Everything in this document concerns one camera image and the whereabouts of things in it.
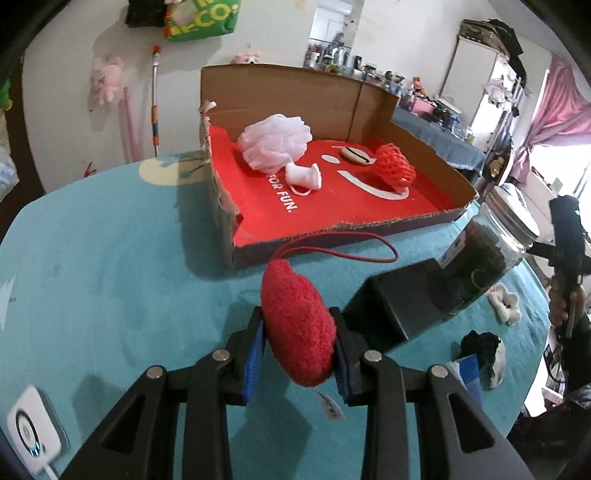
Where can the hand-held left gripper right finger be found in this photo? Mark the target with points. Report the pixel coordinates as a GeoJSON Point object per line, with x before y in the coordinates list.
{"type": "Point", "coordinates": [344, 374]}

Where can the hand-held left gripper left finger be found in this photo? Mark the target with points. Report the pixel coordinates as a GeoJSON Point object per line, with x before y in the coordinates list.
{"type": "Point", "coordinates": [253, 364]}

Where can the red fuzzy plush pouch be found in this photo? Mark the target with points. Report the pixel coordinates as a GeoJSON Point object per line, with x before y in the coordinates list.
{"type": "Point", "coordinates": [295, 323]}

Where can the cardboard box red inside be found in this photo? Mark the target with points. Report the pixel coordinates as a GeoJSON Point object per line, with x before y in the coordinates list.
{"type": "Point", "coordinates": [351, 203]}

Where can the red foam net sleeve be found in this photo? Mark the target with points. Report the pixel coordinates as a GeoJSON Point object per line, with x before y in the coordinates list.
{"type": "Point", "coordinates": [395, 166]}

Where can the white foam net sleeve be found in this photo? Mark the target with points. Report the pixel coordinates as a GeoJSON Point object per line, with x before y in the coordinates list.
{"type": "Point", "coordinates": [302, 175]}

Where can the white mesh bath pouf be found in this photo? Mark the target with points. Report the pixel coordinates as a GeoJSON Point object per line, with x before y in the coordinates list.
{"type": "Point", "coordinates": [274, 141]}

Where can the person's right forearm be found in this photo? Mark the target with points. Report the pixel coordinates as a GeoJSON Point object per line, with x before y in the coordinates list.
{"type": "Point", "coordinates": [577, 364]}

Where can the person's right hand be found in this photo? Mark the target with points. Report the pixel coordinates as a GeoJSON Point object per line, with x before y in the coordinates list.
{"type": "Point", "coordinates": [558, 304]}

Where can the large glass jar metal lid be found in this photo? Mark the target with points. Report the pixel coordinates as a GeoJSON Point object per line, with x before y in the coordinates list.
{"type": "Point", "coordinates": [485, 249]}

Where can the floral black tin box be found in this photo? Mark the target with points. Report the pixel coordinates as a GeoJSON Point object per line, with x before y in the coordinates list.
{"type": "Point", "coordinates": [397, 300]}

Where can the brown teddy bear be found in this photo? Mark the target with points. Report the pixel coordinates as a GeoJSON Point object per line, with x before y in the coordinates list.
{"type": "Point", "coordinates": [497, 165]}

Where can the white flower plush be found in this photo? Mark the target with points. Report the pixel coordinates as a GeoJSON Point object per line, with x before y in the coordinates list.
{"type": "Point", "coordinates": [505, 302]}

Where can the pink curtain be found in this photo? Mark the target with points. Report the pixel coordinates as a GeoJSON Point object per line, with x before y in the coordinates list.
{"type": "Point", "coordinates": [554, 115]}

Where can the blue tissue packet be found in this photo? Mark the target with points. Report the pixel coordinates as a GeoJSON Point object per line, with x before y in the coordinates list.
{"type": "Point", "coordinates": [466, 378]}

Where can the black fuzzy cloth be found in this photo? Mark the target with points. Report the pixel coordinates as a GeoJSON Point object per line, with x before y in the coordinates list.
{"type": "Point", "coordinates": [480, 344]}

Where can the table with grey-blue cloth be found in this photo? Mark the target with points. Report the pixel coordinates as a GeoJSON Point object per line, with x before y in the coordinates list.
{"type": "Point", "coordinates": [443, 138]}

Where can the white wardrobe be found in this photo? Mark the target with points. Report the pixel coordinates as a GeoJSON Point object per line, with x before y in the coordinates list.
{"type": "Point", "coordinates": [471, 78]}

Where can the patterned suitcase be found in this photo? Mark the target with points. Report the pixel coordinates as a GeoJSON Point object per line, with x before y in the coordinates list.
{"type": "Point", "coordinates": [485, 32]}

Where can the row of cosmetic bottles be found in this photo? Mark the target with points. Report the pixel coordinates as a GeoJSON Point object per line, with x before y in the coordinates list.
{"type": "Point", "coordinates": [392, 78]}

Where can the white controller device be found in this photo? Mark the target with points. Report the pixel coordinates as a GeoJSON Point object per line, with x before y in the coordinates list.
{"type": "Point", "coordinates": [32, 429]}

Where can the pink plastic rod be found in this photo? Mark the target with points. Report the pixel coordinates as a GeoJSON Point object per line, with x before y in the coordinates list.
{"type": "Point", "coordinates": [130, 124]}

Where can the small pink plush toy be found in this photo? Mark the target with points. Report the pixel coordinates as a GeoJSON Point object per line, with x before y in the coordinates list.
{"type": "Point", "coordinates": [245, 58]}

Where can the green tote bag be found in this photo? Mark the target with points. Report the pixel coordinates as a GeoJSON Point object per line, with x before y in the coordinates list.
{"type": "Point", "coordinates": [203, 21]}

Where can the green plush toy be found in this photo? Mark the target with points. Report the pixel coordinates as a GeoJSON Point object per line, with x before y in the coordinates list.
{"type": "Point", "coordinates": [3, 94]}

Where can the black bag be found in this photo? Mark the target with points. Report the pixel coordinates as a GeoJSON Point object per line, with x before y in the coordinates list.
{"type": "Point", "coordinates": [145, 11]}

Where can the wall mirror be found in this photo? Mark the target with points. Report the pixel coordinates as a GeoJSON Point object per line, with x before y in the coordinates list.
{"type": "Point", "coordinates": [332, 32]}

